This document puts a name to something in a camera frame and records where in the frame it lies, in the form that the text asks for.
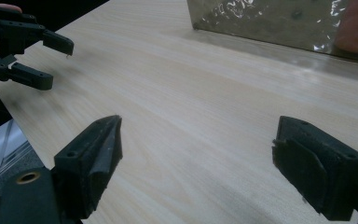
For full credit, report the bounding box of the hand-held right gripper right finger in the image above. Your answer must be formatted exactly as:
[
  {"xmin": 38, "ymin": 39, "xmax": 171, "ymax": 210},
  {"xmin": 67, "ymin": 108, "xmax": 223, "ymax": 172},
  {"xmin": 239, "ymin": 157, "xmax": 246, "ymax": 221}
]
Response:
[{"xmin": 271, "ymin": 115, "xmax": 358, "ymax": 222}]

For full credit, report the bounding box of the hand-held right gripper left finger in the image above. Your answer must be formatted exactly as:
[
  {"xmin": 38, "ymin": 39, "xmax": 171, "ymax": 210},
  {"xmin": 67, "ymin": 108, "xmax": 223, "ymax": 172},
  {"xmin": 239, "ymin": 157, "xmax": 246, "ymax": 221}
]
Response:
[{"xmin": 53, "ymin": 114, "xmax": 124, "ymax": 219}]

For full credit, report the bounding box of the transparent brown plastic bin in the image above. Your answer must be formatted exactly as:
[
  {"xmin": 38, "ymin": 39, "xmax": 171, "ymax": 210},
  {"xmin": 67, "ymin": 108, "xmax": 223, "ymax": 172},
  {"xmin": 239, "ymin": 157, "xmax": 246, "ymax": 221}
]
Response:
[{"xmin": 186, "ymin": 0, "xmax": 358, "ymax": 67}]

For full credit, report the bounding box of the metal floor rail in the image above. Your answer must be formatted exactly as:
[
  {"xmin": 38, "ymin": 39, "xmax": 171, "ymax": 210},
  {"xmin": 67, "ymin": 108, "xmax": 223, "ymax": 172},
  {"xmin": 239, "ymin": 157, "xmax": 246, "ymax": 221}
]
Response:
[{"xmin": 0, "ymin": 119, "xmax": 45, "ymax": 185}]

